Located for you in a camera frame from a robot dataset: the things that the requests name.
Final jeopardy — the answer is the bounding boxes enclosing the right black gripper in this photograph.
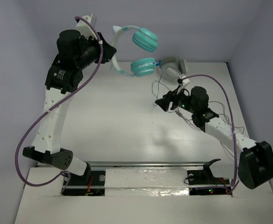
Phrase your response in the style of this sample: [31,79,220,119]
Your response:
[155,85,198,114]

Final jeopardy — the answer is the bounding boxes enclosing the thin blue headphone cable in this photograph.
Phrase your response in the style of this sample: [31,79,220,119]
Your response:
[150,60,174,108]

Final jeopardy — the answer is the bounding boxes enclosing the teal cat-ear headphones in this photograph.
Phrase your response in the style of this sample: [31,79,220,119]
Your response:
[111,25,158,77]

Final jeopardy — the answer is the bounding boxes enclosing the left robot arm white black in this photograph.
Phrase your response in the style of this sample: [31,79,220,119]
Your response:
[22,29,116,184]

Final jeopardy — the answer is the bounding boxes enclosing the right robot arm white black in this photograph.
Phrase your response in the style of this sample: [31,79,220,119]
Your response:
[155,86,273,189]

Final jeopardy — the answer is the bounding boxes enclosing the grey white headphones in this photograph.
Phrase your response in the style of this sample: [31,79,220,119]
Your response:
[161,57,188,84]

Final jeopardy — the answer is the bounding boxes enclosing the white foam cover panel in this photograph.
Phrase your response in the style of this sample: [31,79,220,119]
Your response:
[104,168,189,197]

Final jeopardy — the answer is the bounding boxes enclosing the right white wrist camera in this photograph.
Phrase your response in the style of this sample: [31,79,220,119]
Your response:
[177,74,190,87]

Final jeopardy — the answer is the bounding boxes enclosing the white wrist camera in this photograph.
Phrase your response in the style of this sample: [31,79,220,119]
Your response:
[75,14,97,39]
[177,74,190,87]

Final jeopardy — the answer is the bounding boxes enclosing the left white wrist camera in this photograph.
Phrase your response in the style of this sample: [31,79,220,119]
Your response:
[75,14,97,39]

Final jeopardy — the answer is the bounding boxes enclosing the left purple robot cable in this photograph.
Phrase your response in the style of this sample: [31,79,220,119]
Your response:
[14,16,104,194]

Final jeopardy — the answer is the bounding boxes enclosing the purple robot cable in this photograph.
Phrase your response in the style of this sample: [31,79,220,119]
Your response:
[14,16,104,194]
[177,74,241,196]

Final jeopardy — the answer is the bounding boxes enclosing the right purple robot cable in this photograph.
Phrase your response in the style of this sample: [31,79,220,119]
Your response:
[177,74,241,196]

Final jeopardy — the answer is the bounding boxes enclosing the grey headphone cable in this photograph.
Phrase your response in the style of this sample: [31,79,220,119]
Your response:
[173,100,246,161]

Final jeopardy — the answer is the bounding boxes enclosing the aluminium mounting rail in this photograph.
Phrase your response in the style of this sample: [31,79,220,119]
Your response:
[87,159,220,168]

